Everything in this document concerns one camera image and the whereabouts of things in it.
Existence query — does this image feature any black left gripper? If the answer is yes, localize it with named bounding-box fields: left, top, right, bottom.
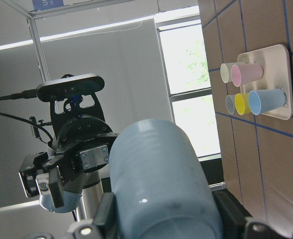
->
left=19, top=94, right=117, bottom=208

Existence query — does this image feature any light blue ikea cup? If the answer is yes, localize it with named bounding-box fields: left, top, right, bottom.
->
left=109, top=119, right=223, bottom=239

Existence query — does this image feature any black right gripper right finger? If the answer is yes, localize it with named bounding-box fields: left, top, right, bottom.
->
left=212, top=190, right=251, bottom=239

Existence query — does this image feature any yellow plastic cup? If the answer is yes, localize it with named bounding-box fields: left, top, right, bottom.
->
left=235, top=93, right=251, bottom=115

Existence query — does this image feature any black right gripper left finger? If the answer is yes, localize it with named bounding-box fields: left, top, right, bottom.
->
left=94, top=192, right=117, bottom=239

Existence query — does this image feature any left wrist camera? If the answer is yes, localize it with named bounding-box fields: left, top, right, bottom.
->
left=36, top=73, right=104, bottom=102

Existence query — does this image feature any cream white plastic cup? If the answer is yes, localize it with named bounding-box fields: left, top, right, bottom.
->
left=220, top=62, right=246, bottom=83

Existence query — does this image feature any blue plastic cup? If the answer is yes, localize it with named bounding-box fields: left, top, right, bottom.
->
left=248, top=89, right=286, bottom=115

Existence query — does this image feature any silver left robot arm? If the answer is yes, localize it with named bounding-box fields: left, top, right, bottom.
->
left=19, top=94, right=118, bottom=221

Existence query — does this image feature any cream plastic tray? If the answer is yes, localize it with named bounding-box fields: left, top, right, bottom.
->
left=237, top=44, right=293, bottom=120

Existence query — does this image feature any pink plastic cup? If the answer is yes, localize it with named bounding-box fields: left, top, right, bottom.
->
left=231, top=63, right=263, bottom=87

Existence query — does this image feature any grey plastic cup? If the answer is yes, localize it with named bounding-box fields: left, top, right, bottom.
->
left=225, top=95, right=235, bottom=115

